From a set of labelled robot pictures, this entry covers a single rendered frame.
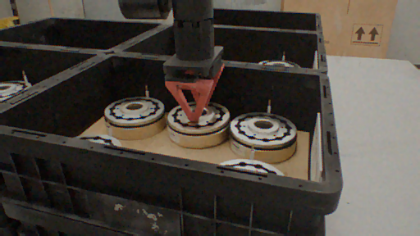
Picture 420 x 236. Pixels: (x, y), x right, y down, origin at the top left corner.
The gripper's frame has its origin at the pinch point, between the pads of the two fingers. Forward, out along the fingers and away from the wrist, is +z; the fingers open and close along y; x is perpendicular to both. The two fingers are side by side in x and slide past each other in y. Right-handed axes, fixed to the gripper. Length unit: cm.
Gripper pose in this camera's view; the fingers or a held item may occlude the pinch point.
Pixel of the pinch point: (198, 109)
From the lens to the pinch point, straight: 50.8
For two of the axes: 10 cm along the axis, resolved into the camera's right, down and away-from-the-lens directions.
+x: 9.7, 0.9, -2.4
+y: -2.6, 4.6, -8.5
